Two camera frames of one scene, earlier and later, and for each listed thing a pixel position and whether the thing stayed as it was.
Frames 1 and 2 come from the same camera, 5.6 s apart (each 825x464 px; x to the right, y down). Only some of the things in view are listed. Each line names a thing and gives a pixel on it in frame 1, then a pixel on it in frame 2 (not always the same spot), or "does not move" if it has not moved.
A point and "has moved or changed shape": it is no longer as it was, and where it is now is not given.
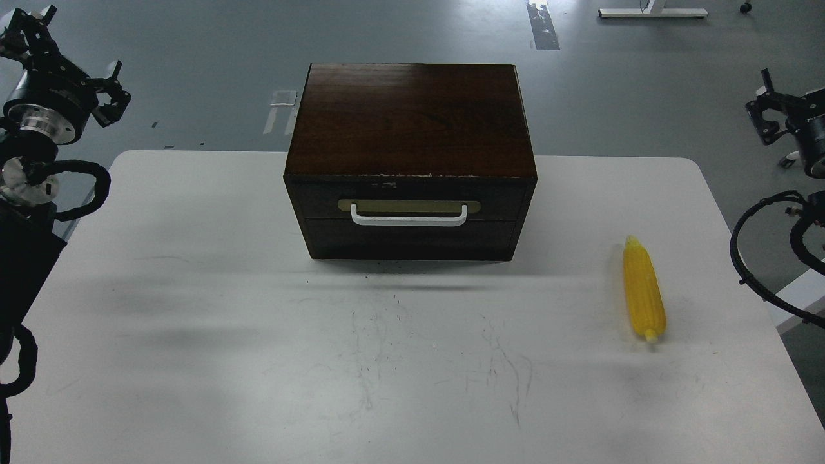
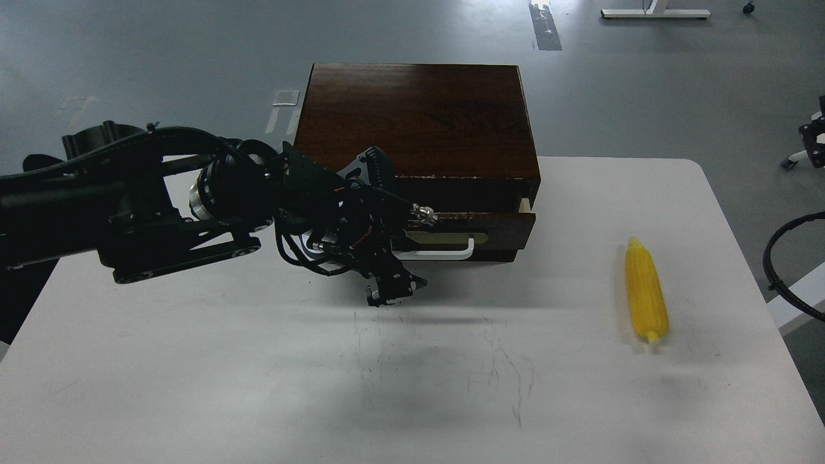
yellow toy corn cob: (643, 289) does not move
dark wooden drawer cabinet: (411, 162) does not move
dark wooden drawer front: (488, 196) → (496, 236)
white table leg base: (654, 9) does not move
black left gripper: (107, 115) → (349, 222)
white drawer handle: (407, 221) has moved or changed shape
